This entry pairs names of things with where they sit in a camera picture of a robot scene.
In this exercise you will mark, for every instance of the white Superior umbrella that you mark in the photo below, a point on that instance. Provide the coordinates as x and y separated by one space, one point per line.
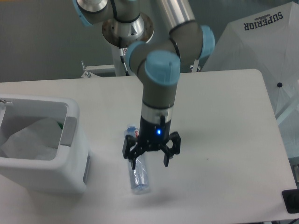
268 42

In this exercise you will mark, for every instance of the white metal mounting bracket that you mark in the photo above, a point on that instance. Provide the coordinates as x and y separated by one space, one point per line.
97 71

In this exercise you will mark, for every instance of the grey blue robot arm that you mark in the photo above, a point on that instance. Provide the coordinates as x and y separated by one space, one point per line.
157 65

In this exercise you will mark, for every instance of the white plastic bag green tag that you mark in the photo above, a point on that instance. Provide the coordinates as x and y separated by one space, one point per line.
38 141

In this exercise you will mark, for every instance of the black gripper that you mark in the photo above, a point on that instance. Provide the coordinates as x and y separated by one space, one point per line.
152 137

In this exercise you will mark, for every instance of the white plastic trash can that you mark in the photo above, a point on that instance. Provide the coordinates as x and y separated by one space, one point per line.
67 172

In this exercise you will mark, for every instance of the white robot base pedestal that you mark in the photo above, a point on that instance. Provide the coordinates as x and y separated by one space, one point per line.
121 67

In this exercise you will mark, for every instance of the black device at edge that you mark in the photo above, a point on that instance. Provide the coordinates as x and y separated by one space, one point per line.
291 200

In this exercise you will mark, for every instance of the clear plastic water bottle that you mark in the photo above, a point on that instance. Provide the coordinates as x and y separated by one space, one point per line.
139 180

